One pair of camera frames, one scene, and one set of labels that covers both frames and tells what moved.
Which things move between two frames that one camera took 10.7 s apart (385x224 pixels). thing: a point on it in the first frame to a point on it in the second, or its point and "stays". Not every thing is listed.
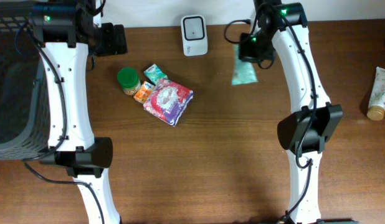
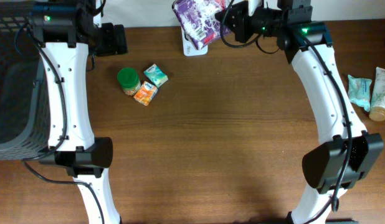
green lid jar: x=128 y=78 stays
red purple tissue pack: x=168 y=101 to x=199 y=19
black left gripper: x=111 y=45 stays
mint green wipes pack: x=243 y=72 to x=359 y=91
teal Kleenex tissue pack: x=155 y=74 stays
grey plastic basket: x=20 y=106 stays
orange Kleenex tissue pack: x=143 y=91 stays
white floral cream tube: x=382 y=84 stays
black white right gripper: x=245 y=55 to x=237 y=26
